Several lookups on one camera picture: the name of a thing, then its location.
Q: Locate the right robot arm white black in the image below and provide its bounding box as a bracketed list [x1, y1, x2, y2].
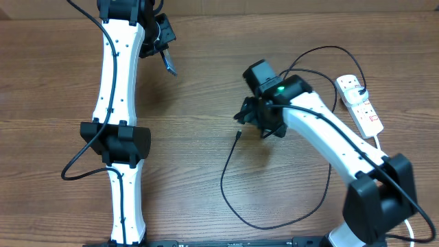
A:
[235, 60, 417, 246]

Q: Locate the blue Galaxy smartphone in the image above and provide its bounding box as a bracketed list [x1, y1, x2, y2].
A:
[161, 49, 178, 76]

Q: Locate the white charger plug adapter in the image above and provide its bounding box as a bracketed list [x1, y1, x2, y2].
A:
[342, 87, 369, 107]

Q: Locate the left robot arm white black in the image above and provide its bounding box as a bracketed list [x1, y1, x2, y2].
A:
[80, 0, 177, 246]

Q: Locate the white power strip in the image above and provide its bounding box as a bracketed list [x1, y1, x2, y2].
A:
[335, 75, 383, 139]

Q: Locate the black USB charging cable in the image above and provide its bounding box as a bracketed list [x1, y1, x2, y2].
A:
[219, 45, 368, 231]

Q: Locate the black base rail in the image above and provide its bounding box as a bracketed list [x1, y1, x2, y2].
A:
[84, 236, 333, 247]

